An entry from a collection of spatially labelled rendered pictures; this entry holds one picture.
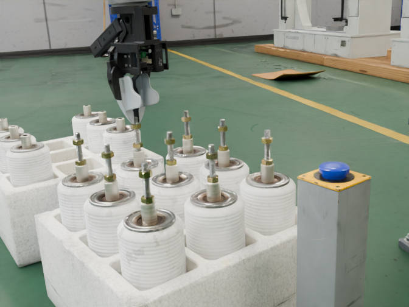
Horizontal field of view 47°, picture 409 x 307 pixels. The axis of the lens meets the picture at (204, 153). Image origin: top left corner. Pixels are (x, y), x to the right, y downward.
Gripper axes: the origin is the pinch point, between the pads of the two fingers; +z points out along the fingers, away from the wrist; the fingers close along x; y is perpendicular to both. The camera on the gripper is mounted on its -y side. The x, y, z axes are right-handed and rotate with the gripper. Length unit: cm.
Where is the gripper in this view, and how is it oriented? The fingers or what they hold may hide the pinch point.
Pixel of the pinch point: (132, 115)
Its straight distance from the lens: 92.1
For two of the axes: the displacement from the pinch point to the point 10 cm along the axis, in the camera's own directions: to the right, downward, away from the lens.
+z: 0.5, 9.5, 2.9
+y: 7.5, 1.6, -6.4
